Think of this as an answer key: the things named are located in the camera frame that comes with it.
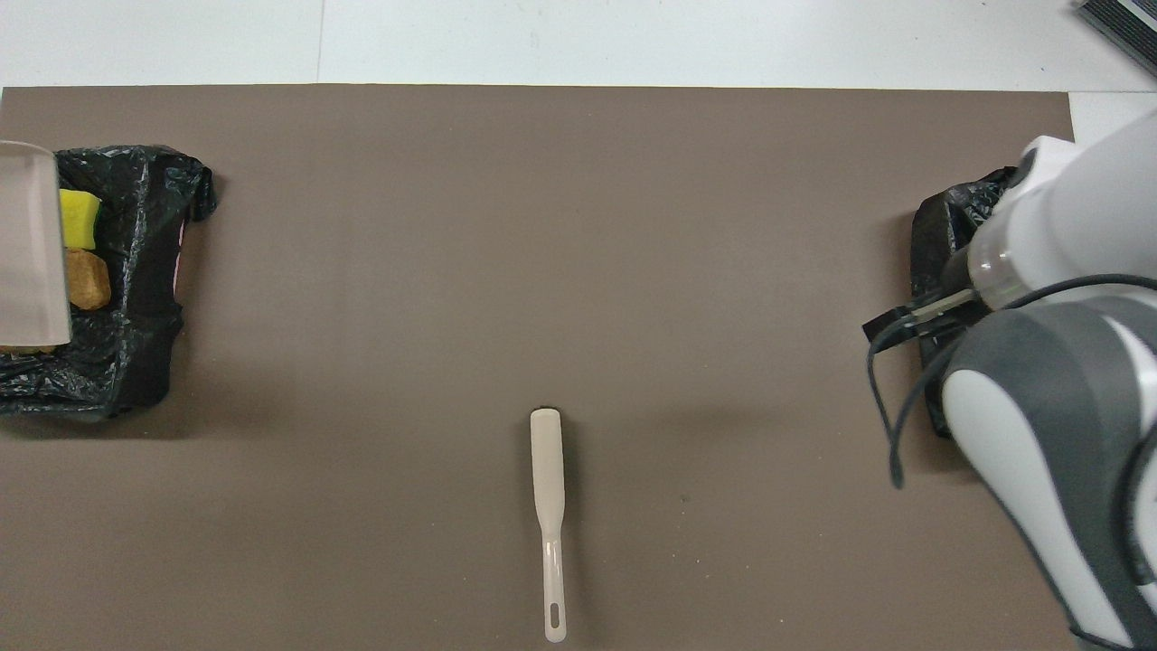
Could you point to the beige hand brush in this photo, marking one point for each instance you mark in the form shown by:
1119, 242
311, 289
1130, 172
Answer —
548, 470

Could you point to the oval golden toy bread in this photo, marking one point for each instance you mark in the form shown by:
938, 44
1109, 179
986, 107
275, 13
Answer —
89, 282

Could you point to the green and yellow sponge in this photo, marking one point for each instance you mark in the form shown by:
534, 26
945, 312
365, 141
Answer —
81, 219

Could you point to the beige plastic dustpan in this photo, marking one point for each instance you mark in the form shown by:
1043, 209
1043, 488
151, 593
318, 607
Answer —
32, 253

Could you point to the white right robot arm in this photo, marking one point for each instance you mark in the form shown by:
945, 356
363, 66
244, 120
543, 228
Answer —
1067, 434

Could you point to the bin with black bag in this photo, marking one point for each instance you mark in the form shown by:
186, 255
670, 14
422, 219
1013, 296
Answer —
945, 226
136, 298

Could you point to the brown table mat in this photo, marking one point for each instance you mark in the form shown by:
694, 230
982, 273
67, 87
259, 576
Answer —
542, 226

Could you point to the dark ribbed device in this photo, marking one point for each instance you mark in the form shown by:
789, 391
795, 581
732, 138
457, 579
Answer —
1130, 20

